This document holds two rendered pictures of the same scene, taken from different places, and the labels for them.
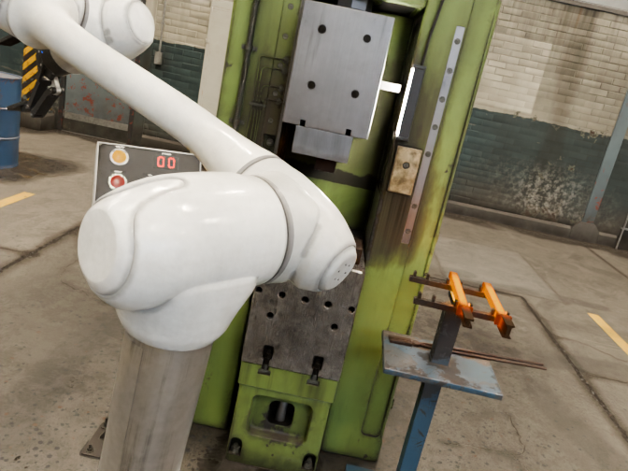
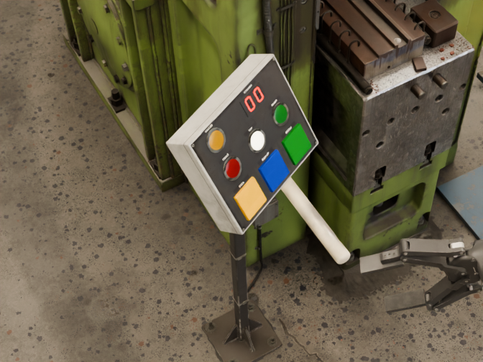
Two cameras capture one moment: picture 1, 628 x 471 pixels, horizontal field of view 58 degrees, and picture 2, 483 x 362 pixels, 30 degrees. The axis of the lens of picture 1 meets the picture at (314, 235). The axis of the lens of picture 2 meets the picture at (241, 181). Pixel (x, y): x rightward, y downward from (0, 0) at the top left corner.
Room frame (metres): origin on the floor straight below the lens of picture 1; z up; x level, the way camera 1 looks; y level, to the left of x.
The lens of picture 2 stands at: (0.63, 1.24, 2.73)
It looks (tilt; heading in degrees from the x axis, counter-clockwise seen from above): 53 degrees down; 332
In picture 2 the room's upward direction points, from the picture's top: 3 degrees counter-clockwise
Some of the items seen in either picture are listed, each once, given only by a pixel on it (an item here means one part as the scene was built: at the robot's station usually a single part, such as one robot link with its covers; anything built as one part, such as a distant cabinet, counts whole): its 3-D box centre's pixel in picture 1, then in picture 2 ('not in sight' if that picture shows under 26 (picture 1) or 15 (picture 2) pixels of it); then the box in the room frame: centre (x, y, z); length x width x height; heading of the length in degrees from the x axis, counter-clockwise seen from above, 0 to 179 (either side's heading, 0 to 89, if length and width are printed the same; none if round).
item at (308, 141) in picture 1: (324, 137); not in sight; (2.17, 0.04, 1.32); 0.42 x 0.20 x 0.10; 0
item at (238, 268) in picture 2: not in sight; (237, 248); (1.88, 0.59, 0.54); 0.04 x 0.04 x 1.08; 0
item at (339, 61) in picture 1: (349, 74); not in sight; (2.17, -0.01, 1.57); 0.42 x 0.39 x 0.40; 0
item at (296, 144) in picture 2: not in sight; (295, 144); (1.81, 0.46, 1.01); 0.07 x 0.05 x 0.07; 115
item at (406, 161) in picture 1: (404, 170); not in sight; (2.09, -0.28, 1.27); 0.09 x 0.02 x 0.17; 90
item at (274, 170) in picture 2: not in sight; (272, 170); (1.77, 0.55, 1.01); 0.07 x 0.05 x 0.07; 115
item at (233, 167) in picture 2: (117, 181); (232, 168); (1.77, 0.66, 1.09); 0.05 x 0.03 x 0.04; 90
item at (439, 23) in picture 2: (349, 249); (433, 22); (2.02, -0.14, 0.95); 0.12 x 0.08 x 0.06; 0
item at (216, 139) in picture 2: (119, 156); (215, 140); (1.80, 0.67, 1.16); 0.05 x 0.03 x 0.04; 90
